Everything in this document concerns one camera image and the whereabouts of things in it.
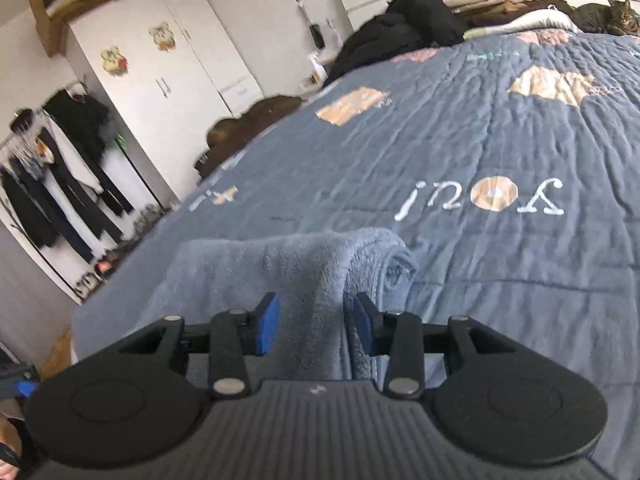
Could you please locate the orange and white cloth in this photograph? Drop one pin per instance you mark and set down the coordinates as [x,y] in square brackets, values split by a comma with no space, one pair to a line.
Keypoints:
[44,151]

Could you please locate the black long coat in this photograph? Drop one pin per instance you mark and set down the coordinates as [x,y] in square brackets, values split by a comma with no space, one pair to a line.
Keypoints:
[25,205]

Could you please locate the green tag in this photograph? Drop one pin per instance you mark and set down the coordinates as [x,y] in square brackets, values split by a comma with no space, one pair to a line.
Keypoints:
[120,140]

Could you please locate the brown coat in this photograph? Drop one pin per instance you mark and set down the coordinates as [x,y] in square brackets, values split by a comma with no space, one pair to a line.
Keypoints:
[250,120]

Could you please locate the row of shoes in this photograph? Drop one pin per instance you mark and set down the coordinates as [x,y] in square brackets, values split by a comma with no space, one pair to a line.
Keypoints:
[115,255]

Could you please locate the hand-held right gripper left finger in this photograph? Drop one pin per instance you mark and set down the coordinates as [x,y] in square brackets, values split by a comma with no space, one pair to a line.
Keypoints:
[267,325]

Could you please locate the printed grey quilt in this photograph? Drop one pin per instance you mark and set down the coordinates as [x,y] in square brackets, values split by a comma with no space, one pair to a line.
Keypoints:
[475,135]

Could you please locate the black hat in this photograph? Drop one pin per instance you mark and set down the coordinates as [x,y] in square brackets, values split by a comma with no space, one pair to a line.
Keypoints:
[21,117]

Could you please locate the black hairbrush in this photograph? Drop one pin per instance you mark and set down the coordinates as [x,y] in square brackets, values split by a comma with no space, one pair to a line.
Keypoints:
[315,35]

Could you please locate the tabby cat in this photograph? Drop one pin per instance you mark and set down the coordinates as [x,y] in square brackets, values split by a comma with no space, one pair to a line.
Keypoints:
[605,17]

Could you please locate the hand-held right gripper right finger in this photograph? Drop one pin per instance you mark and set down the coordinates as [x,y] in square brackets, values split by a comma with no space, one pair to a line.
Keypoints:
[365,325]

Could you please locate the light grey hoodie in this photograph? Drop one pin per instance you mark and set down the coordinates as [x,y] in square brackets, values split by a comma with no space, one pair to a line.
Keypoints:
[82,170]

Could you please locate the dark navy trousers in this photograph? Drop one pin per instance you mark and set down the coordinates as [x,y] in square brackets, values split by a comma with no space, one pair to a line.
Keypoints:
[60,210]

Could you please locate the white wardrobe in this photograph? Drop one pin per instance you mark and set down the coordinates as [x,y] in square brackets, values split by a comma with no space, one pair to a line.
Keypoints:
[150,110]

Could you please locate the cartoon animal sticker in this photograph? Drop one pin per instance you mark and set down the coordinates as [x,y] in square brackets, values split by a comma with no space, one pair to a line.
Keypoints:
[114,61]
[162,36]

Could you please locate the black metal clothes rack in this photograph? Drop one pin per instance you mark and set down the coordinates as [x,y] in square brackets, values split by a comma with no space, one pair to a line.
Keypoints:
[145,180]

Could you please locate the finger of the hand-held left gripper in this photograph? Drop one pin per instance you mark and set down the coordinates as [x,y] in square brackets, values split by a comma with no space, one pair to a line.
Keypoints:
[26,388]

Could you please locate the person's left hand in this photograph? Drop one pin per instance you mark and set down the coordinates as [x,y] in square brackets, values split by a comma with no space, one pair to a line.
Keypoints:
[9,427]

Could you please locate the white spray bottle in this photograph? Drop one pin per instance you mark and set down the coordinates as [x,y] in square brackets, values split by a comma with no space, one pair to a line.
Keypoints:
[316,70]

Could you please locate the black hooded jacket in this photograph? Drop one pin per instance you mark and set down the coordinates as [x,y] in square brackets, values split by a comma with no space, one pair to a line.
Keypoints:
[80,120]

